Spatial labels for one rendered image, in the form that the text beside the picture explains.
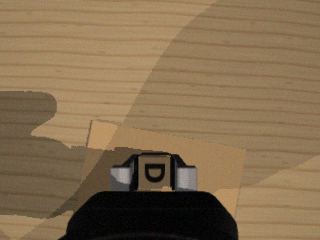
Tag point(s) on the wooden letter block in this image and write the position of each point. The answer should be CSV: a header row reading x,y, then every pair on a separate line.
x,y
155,170

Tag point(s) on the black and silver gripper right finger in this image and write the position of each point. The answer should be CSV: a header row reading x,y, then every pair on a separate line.
x,y
183,177

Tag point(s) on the tan square mat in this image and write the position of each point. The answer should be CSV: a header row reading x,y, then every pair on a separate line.
x,y
219,167

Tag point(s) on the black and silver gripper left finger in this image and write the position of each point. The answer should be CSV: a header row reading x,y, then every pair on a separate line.
x,y
125,177

